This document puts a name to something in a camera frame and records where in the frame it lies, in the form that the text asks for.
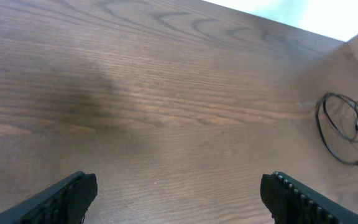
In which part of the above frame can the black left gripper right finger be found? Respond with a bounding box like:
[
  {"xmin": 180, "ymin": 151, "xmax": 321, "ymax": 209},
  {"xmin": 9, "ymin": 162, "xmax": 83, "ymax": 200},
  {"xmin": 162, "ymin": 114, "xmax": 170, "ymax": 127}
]
[{"xmin": 260, "ymin": 171, "xmax": 358, "ymax": 224}]

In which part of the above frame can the short black cable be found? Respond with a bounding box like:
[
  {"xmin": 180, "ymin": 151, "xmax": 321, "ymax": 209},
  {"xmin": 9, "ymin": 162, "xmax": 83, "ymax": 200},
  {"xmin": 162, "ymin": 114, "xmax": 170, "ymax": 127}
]
[{"xmin": 314, "ymin": 92, "xmax": 358, "ymax": 170}]

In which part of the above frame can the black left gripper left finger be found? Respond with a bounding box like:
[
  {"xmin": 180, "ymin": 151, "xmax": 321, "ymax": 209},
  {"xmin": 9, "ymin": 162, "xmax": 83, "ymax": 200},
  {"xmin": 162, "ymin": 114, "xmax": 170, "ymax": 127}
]
[{"xmin": 0, "ymin": 171, "xmax": 98, "ymax": 224}]

